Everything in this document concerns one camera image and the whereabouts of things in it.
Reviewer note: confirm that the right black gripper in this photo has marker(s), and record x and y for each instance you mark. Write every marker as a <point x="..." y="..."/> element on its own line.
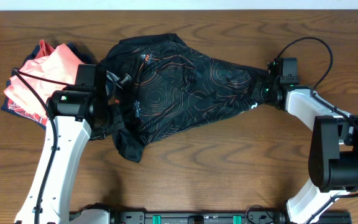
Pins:
<point x="259" y="83"/>

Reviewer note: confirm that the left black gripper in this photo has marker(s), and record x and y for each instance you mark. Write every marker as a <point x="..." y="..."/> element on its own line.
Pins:
<point x="98" y="134"/>

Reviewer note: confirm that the black orange patterned jersey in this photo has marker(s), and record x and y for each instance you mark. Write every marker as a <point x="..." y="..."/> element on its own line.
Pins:
<point x="165" y="87"/>

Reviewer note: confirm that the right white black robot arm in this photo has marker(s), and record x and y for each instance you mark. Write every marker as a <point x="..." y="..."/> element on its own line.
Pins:
<point x="333" y="156"/>

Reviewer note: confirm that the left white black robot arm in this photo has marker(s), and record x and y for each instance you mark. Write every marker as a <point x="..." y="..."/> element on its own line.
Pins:
<point x="78" y="113"/>

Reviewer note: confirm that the folded salmon pink shirt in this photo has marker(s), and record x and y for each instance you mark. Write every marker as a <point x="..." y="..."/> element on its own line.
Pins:
<point x="50" y="70"/>

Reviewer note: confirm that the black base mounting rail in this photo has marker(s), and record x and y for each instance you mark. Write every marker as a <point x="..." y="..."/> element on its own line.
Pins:
<point x="194" y="217"/>

